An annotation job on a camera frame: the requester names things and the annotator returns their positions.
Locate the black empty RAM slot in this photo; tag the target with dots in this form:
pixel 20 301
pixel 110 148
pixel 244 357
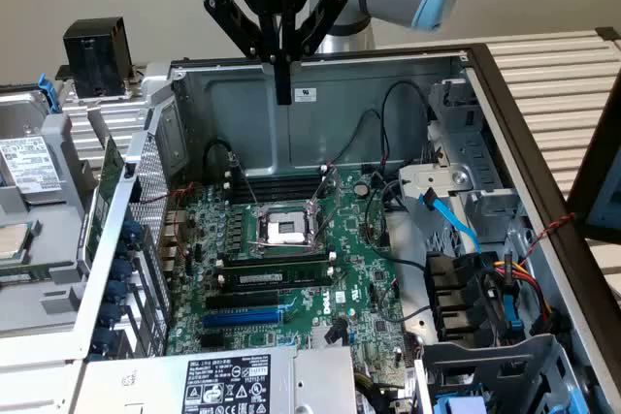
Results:
pixel 276 264
pixel 276 198
pixel 276 191
pixel 276 179
pixel 276 185

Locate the black CPU cooler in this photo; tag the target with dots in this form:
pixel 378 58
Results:
pixel 97 55

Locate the dark blue card clip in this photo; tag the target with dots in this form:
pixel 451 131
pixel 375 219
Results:
pixel 115 292
pixel 104 340
pixel 130 232
pixel 122 269
pixel 110 316

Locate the blue expansion slot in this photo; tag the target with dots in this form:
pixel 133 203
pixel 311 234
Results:
pixel 242 319

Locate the thin metal locking lever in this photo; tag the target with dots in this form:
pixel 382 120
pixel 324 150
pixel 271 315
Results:
pixel 245 181

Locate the blue plastic disk carrier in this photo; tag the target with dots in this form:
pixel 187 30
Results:
pixel 48 94

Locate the grey metal drive cage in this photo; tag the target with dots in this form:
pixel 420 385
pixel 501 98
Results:
pixel 485 375

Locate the silver metal bracket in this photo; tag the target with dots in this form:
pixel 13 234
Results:
pixel 427 179

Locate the silver power supply with label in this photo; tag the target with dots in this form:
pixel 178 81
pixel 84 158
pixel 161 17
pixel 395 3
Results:
pixel 145 385

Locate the long black expansion slot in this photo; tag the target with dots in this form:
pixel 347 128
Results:
pixel 242 298

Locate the short black expansion slot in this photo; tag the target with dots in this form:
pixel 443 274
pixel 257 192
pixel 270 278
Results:
pixel 216 341

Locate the metal CPU socket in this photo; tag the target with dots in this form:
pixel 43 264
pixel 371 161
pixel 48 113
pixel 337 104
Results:
pixel 284 232

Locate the silver chipset heat sink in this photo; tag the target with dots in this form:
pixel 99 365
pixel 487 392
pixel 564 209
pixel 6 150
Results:
pixel 317 336

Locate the silver CPU green edge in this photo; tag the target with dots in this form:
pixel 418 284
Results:
pixel 14 239

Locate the raised metal socket cover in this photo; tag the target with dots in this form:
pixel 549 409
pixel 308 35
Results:
pixel 329 186

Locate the green Dell motherboard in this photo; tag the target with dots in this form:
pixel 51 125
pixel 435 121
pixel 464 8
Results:
pixel 354 244

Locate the silver metal disk bay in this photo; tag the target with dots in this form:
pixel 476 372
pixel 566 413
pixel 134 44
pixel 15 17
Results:
pixel 480 152

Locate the silver hard disk white label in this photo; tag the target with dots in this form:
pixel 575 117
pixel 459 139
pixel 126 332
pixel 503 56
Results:
pixel 24 113

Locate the blue plastic latch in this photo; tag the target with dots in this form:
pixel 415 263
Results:
pixel 512 312

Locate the round coin cell battery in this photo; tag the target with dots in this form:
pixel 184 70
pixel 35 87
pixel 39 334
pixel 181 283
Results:
pixel 361 188

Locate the metal I/O port block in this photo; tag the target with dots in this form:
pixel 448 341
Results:
pixel 172 239

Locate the silver open PC case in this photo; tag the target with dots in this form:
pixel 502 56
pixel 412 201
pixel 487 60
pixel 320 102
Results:
pixel 252 108

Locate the grey plastic parts rack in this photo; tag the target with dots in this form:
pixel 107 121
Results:
pixel 58 239

